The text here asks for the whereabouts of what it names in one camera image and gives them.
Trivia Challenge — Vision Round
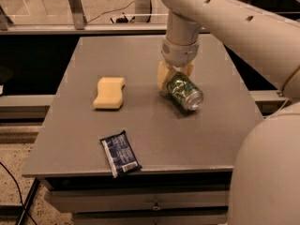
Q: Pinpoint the black floor cable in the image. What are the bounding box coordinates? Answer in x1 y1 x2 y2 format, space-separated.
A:
0 161 39 225

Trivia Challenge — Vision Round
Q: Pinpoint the green soda can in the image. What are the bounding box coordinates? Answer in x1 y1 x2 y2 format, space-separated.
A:
167 72 203 111

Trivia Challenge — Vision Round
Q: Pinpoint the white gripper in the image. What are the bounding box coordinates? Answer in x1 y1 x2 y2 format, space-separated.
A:
157 37 200 96

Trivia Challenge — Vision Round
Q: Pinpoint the grey drawer cabinet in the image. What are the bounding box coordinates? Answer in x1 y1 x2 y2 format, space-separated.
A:
23 34 262 225

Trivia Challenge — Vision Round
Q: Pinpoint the yellow sponge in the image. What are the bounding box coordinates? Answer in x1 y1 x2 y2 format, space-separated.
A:
93 77 125 110

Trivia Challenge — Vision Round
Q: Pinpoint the metal rail with glass barrier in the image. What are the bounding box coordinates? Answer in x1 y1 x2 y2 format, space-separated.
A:
0 0 168 35

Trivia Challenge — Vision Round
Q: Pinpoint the blue snack wrapper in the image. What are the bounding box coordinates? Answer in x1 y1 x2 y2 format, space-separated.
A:
99 130 142 178

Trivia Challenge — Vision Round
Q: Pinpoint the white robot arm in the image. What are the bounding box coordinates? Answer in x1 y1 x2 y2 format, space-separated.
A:
161 0 300 225

